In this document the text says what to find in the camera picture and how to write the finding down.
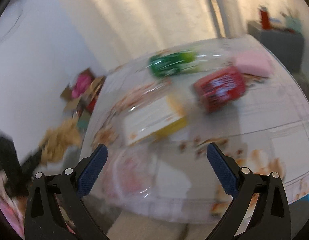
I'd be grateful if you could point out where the cream patterned curtain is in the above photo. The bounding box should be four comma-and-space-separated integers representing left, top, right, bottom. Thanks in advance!
60, 0, 298, 69

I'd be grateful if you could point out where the brown paper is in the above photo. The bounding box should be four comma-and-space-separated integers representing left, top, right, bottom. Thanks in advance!
39, 118, 82, 165

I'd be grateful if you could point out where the red thermos bottle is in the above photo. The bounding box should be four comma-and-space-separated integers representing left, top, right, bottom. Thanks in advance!
259, 6, 271, 30

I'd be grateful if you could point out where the red drink can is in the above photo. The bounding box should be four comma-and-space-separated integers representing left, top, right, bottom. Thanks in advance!
193, 66, 246, 113

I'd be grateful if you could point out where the pink plush toy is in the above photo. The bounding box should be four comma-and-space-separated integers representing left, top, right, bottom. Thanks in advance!
71, 74, 93, 99

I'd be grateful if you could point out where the green plastic bottle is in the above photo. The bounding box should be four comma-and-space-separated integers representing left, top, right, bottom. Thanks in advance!
148, 49, 228, 79

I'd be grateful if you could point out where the grey cabinet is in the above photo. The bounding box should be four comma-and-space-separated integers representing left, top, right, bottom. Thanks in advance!
247, 21, 305, 73

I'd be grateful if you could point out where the white yellow medicine box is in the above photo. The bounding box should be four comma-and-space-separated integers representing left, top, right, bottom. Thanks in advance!
122, 94, 188, 146

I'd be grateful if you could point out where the floral tablecloth table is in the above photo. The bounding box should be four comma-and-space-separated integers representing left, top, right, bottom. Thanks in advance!
82, 35, 309, 224

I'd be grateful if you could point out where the clear plastic bag red print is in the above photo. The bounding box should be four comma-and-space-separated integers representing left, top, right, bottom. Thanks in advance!
100, 144, 158, 204

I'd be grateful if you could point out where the cardboard box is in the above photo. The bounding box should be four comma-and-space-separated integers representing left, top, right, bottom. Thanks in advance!
60, 68, 106, 116

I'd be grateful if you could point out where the teal chopstick holder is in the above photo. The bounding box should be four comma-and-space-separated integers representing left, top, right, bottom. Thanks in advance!
281, 12, 302, 33

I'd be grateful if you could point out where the pink mesh sponge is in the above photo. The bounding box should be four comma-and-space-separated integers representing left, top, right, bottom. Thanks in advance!
230, 50, 273, 78

